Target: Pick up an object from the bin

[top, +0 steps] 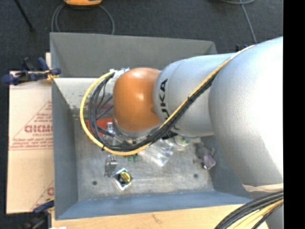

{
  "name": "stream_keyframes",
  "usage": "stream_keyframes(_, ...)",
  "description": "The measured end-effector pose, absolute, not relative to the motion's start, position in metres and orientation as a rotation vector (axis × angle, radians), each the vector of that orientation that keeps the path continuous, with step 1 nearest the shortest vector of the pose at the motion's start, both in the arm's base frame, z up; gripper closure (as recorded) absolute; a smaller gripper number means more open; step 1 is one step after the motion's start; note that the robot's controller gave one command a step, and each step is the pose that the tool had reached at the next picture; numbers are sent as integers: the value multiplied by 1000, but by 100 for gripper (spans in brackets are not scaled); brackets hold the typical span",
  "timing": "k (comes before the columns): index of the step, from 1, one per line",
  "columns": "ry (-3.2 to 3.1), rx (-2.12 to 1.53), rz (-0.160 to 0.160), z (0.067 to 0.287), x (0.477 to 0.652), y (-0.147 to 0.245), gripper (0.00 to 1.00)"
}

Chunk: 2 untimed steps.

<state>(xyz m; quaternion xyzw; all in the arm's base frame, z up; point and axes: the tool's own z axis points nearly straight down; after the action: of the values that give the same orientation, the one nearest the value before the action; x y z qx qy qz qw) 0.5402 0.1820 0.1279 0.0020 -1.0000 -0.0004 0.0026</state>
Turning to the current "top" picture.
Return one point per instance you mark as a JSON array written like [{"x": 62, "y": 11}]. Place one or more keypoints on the white and green round lid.
[{"x": 182, "y": 141}]

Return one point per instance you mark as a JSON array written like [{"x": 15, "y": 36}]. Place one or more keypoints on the grey and purple toy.
[{"x": 207, "y": 161}]

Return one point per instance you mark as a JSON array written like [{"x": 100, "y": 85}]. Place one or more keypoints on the red-brown flat block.
[{"x": 105, "y": 124}]

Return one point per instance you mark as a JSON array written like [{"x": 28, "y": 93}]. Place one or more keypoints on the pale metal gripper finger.
[{"x": 111, "y": 160}]

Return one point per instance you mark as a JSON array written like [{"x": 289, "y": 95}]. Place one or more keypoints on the clear plastic bottle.
[{"x": 157, "y": 155}]

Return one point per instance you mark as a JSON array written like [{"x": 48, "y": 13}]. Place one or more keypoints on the grey metal bin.
[{"x": 95, "y": 54}]

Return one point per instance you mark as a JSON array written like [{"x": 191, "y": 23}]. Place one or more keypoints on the brown cardboard board red print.
[{"x": 28, "y": 99}]

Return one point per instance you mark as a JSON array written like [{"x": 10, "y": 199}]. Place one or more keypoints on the yellow and black packet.
[{"x": 123, "y": 177}]

